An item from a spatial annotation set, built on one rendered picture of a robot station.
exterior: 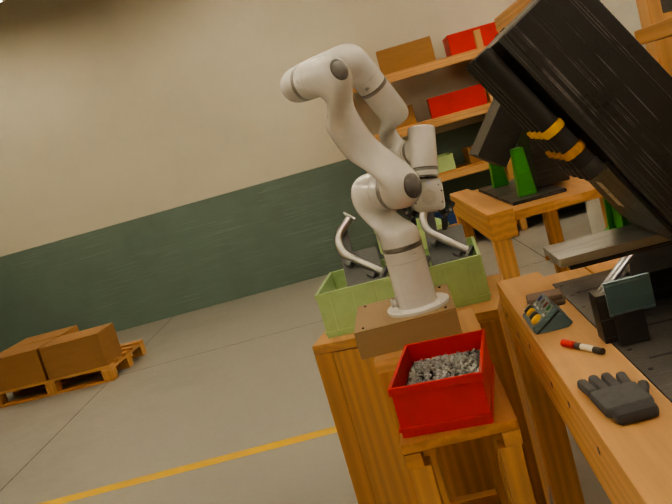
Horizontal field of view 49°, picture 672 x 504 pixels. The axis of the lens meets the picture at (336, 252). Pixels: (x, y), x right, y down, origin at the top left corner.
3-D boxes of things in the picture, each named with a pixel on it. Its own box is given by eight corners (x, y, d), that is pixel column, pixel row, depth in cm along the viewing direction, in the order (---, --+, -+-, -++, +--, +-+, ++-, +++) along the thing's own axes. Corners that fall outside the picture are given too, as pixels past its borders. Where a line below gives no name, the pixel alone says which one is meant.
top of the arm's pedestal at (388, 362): (377, 374, 212) (373, 361, 211) (378, 342, 243) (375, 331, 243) (487, 347, 208) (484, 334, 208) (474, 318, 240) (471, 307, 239)
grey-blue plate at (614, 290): (618, 347, 157) (603, 284, 155) (615, 345, 159) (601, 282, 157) (664, 336, 156) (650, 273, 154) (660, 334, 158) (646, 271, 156)
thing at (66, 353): (-7, 410, 672) (-24, 364, 665) (37, 379, 751) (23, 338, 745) (114, 380, 654) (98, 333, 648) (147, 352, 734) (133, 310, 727)
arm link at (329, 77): (395, 195, 227) (435, 188, 215) (375, 220, 221) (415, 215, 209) (304, 56, 207) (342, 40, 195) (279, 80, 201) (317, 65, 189)
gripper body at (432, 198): (410, 174, 225) (414, 211, 225) (444, 172, 226) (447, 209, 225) (406, 178, 232) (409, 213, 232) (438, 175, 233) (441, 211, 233)
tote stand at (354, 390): (369, 541, 282) (311, 346, 270) (392, 474, 331) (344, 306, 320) (551, 520, 262) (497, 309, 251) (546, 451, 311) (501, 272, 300)
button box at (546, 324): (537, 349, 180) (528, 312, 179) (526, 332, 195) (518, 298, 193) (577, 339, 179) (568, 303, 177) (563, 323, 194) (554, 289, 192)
